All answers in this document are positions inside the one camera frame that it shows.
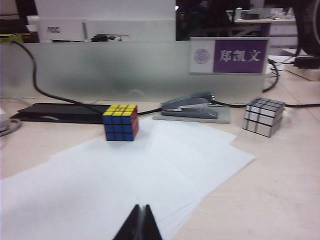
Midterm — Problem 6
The white partition board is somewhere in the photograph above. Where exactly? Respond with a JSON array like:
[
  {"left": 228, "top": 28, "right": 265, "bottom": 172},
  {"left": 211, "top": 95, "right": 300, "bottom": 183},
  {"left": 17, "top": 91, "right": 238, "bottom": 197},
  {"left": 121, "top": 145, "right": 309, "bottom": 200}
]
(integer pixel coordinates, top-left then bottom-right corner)
[{"left": 34, "top": 0, "right": 177, "bottom": 43}]

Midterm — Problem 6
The white Rubik's cube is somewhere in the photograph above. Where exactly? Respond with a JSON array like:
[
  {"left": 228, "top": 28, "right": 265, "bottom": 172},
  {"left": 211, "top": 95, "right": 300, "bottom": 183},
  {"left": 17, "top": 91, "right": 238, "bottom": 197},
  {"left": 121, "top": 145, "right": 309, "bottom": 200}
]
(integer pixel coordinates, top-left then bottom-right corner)
[{"left": 242, "top": 96, "right": 286, "bottom": 138}]

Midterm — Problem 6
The grey stapler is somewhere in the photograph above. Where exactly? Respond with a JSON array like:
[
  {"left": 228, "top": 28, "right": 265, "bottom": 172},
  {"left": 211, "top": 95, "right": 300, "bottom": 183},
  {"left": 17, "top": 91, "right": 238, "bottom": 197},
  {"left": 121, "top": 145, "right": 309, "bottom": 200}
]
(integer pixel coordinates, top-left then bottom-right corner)
[{"left": 161, "top": 91, "right": 219, "bottom": 120}]

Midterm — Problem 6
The black flat base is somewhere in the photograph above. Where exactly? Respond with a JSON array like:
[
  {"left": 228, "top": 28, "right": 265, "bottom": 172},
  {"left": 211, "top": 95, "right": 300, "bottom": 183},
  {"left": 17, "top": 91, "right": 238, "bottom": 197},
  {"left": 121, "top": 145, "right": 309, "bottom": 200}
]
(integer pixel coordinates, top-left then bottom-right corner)
[{"left": 9, "top": 102, "right": 113, "bottom": 125}]

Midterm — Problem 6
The colourful Rubik's cube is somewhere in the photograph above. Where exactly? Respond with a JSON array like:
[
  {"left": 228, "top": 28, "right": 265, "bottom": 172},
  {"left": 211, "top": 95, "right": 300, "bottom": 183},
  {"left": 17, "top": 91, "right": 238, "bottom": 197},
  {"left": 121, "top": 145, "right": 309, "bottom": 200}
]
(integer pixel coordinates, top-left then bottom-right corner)
[{"left": 101, "top": 104, "right": 140, "bottom": 143}]

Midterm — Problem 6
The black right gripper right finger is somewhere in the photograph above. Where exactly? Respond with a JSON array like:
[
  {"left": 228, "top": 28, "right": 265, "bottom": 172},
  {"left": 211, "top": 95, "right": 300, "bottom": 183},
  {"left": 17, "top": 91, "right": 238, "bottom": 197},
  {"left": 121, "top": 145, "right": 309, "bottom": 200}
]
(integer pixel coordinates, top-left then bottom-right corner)
[{"left": 142, "top": 204, "right": 164, "bottom": 240}]

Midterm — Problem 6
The thick black cable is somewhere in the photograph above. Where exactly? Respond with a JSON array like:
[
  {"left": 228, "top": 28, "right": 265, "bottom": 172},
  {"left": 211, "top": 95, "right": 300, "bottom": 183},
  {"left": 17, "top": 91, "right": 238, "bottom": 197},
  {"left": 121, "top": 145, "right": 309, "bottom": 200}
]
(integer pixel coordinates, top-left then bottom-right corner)
[{"left": 11, "top": 39, "right": 320, "bottom": 117}]

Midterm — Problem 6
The frosted glass desk partition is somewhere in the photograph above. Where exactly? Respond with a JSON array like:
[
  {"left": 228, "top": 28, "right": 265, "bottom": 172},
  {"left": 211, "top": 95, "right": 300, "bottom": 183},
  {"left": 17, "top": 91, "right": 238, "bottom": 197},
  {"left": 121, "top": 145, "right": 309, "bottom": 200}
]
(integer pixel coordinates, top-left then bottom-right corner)
[{"left": 0, "top": 39, "right": 270, "bottom": 102}]

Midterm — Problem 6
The purple and white nameplate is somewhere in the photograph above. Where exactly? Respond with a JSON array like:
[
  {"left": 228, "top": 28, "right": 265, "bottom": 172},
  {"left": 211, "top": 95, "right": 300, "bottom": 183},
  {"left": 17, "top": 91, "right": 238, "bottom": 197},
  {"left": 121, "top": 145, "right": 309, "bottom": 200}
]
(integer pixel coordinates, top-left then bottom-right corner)
[{"left": 189, "top": 37, "right": 270, "bottom": 75}]

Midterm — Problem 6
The grey power strip cable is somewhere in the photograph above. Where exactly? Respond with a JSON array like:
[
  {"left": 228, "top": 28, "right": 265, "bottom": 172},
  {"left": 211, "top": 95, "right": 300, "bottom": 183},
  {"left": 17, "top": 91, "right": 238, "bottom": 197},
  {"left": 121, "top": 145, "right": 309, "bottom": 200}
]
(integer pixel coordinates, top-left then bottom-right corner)
[{"left": 0, "top": 117, "right": 22, "bottom": 137}]

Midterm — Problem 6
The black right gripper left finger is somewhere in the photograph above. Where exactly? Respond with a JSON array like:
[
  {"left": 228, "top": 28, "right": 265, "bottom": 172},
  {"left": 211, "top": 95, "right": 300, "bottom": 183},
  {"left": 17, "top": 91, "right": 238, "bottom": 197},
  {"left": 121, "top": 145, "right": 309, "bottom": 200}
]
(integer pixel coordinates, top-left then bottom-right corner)
[{"left": 112, "top": 204, "right": 143, "bottom": 240}]

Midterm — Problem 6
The grey flat pad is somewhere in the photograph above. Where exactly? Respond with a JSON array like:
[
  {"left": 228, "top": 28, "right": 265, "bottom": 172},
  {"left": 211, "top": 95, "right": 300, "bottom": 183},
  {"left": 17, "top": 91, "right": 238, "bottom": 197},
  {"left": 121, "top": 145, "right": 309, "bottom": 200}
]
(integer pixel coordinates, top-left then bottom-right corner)
[{"left": 152, "top": 104, "right": 232, "bottom": 125}]

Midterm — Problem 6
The black office chair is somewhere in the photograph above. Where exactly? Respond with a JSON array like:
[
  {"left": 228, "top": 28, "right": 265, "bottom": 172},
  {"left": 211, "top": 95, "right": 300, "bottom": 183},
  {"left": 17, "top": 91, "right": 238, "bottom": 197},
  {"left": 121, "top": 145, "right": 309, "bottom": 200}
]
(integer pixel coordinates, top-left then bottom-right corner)
[{"left": 293, "top": 0, "right": 320, "bottom": 55}]

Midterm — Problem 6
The large white paper sheet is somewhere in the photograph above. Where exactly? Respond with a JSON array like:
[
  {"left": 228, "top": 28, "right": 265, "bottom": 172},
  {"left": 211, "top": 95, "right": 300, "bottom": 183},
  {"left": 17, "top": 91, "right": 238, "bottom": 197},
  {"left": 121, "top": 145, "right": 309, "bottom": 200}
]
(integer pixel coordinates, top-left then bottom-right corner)
[{"left": 0, "top": 139, "right": 208, "bottom": 240}]

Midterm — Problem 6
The looped black cable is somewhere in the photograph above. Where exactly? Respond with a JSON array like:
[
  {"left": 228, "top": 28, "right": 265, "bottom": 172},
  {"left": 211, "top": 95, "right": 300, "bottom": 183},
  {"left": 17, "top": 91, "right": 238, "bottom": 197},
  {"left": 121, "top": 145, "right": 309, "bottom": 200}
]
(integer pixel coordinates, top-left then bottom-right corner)
[{"left": 261, "top": 58, "right": 281, "bottom": 93}]

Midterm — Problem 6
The white background desk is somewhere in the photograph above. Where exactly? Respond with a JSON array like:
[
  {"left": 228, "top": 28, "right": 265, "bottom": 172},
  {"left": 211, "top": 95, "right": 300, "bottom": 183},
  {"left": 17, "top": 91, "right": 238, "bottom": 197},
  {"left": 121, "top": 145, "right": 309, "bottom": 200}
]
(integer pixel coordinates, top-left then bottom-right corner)
[{"left": 233, "top": 16, "right": 297, "bottom": 48}]

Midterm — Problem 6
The yellow green item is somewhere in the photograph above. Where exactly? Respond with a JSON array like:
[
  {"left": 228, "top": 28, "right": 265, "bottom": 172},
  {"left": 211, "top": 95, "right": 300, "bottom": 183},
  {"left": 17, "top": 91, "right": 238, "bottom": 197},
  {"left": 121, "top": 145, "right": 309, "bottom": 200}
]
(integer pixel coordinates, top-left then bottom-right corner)
[{"left": 0, "top": 33, "right": 24, "bottom": 44}]

